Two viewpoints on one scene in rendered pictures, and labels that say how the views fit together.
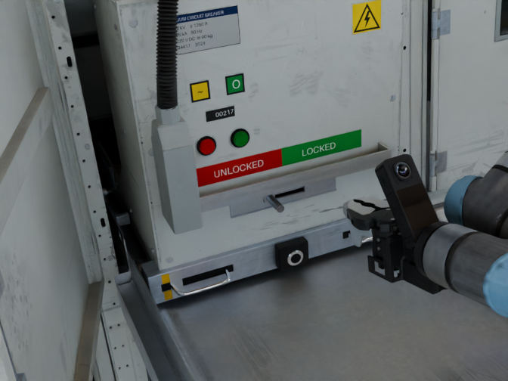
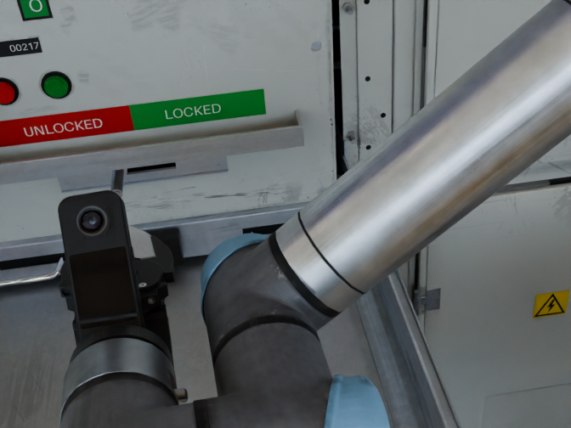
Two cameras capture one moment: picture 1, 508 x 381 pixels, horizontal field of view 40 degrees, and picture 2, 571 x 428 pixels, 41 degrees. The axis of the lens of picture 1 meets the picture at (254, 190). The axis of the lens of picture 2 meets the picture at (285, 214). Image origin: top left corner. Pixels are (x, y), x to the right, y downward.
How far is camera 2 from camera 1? 0.59 m
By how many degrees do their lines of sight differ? 17
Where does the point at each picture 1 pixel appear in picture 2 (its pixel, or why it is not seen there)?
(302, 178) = (151, 154)
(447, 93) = (453, 38)
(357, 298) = not seen: hidden behind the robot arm
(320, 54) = not seen: outside the picture
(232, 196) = (40, 169)
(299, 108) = (152, 49)
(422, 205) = (115, 286)
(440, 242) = (73, 374)
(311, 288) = (168, 304)
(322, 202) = (208, 184)
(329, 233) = (219, 228)
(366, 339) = not seen: hidden behind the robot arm
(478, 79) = (510, 21)
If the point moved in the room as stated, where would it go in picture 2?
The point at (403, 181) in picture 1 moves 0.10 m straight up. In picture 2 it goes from (87, 240) to (52, 115)
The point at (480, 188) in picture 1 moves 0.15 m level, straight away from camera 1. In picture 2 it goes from (233, 270) to (336, 170)
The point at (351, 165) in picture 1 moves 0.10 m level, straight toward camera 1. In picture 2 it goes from (234, 143) to (195, 188)
